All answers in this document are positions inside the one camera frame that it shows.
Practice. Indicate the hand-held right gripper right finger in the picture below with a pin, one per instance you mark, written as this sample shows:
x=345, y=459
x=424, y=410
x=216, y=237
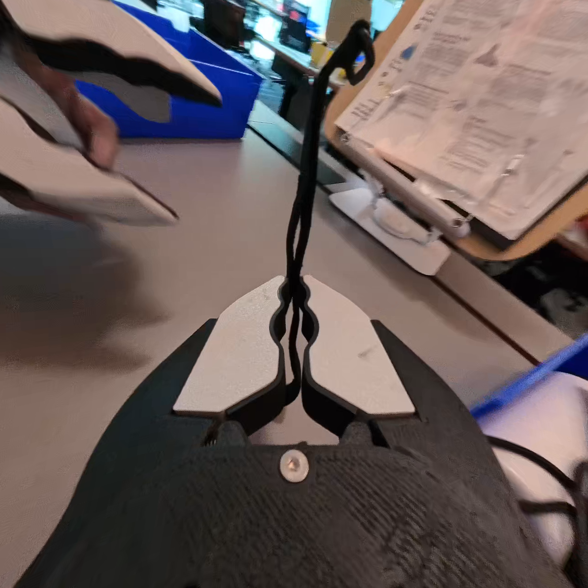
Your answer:
x=358, y=363

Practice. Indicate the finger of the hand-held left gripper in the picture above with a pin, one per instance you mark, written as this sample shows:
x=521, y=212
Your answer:
x=101, y=28
x=64, y=184

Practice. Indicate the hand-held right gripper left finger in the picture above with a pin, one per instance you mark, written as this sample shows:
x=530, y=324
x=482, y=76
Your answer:
x=234, y=358

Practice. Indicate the wooden document stand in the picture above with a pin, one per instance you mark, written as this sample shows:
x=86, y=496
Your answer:
x=404, y=225

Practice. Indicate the beige chair back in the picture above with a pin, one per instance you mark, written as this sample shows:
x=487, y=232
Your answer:
x=347, y=18

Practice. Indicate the blue plastic bin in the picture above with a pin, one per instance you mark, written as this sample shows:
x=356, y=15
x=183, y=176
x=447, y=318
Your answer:
x=533, y=378
x=216, y=101

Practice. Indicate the grey desk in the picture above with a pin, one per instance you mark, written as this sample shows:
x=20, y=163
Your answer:
x=202, y=239

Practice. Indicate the black desk mat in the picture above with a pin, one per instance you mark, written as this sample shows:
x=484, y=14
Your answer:
x=299, y=152

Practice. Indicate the white rounded object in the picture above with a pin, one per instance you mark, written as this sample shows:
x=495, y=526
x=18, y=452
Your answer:
x=542, y=432

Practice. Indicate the person's left hand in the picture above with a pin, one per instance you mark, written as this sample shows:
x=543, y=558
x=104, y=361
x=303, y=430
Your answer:
x=90, y=130

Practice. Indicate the printed instruction sheet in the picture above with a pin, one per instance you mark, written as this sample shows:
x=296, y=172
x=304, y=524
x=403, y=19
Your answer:
x=496, y=101

